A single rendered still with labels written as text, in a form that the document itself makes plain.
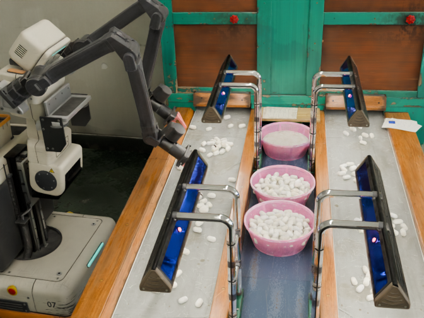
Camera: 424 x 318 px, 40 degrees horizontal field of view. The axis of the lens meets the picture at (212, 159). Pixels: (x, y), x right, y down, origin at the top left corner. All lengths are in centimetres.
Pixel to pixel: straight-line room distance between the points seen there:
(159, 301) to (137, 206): 53
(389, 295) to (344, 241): 74
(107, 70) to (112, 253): 229
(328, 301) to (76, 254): 145
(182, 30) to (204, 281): 146
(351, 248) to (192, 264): 56
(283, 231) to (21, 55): 122
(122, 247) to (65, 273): 77
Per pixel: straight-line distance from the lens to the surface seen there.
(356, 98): 232
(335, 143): 277
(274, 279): 204
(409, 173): 253
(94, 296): 190
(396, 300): 142
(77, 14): 411
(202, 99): 302
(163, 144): 233
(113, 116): 428
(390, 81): 304
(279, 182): 244
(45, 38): 242
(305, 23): 291
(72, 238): 301
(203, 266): 199
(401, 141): 279
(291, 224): 219
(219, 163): 258
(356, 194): 168
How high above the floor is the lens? 200
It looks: 29 degrees down
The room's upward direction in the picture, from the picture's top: 2 degrees counter-clockwise
